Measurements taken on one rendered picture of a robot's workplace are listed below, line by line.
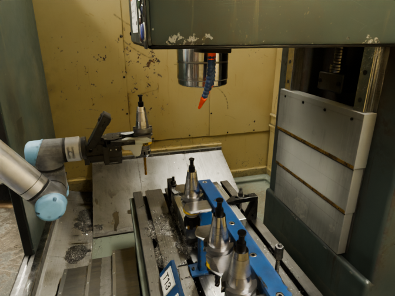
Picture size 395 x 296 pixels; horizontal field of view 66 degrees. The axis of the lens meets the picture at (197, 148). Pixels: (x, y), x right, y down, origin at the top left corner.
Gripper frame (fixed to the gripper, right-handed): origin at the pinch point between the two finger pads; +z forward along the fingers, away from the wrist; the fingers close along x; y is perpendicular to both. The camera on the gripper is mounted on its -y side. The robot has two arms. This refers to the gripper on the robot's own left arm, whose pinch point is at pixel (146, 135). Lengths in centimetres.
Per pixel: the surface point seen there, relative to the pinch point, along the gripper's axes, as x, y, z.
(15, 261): -126, 131, -95
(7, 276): -110, 131, -96
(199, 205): 27.6, 11.5, 9.6
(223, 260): 49, 12, 8
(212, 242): 45.5, 9.5, 7.3
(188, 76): 5.6, -18.9, 13.0
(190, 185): 23.9, 7.4, 8.1
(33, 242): -21, 47, -46
